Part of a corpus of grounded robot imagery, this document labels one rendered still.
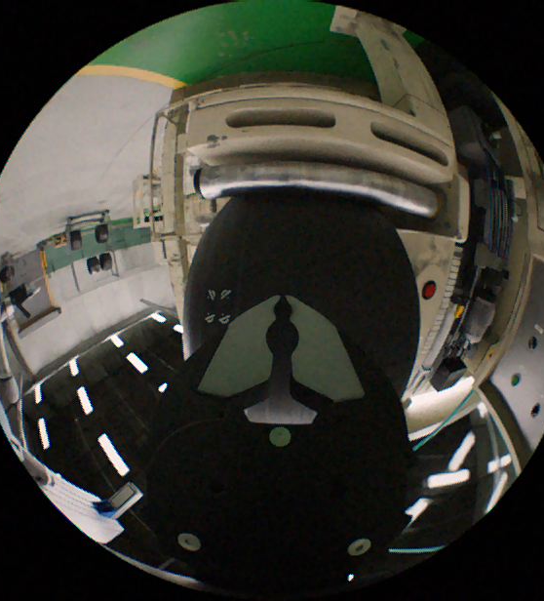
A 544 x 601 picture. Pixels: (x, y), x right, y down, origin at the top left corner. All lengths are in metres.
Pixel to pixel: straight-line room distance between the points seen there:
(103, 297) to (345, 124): 11.73
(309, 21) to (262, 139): 0.91
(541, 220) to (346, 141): 0.46
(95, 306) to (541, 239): 12.17
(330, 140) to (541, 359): 0.59
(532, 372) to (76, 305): 12.05
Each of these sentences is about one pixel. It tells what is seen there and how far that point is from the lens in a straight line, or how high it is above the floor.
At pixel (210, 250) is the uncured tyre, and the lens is 0.18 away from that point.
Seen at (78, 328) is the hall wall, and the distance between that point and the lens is 11.89.
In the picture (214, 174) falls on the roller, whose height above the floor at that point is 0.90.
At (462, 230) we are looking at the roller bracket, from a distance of 0.30.
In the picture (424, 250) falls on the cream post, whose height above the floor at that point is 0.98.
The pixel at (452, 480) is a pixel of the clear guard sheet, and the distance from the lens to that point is 0.78.
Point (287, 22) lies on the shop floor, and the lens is 1.07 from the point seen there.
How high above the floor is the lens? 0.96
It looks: 24 degrees up
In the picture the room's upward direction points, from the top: 180 degrees counter-clockwise
